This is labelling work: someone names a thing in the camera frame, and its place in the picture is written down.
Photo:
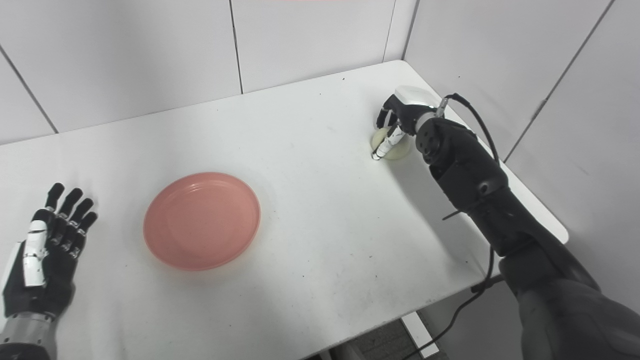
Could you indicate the white steamed bun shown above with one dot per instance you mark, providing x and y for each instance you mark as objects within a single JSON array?
[{"x": 400, "y": 150}]

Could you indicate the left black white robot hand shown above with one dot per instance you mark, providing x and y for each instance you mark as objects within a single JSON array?
[{"x": 45, "y": 260}]

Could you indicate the white table leg foot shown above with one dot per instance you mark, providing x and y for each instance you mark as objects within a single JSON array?
[{"x": 419, "y": 334}]

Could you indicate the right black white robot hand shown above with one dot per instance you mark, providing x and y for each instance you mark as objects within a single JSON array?
[{"x": 402, "y": 117}]

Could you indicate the pink round plate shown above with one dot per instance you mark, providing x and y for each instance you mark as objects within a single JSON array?
[{"x": 202, "y": 221}]

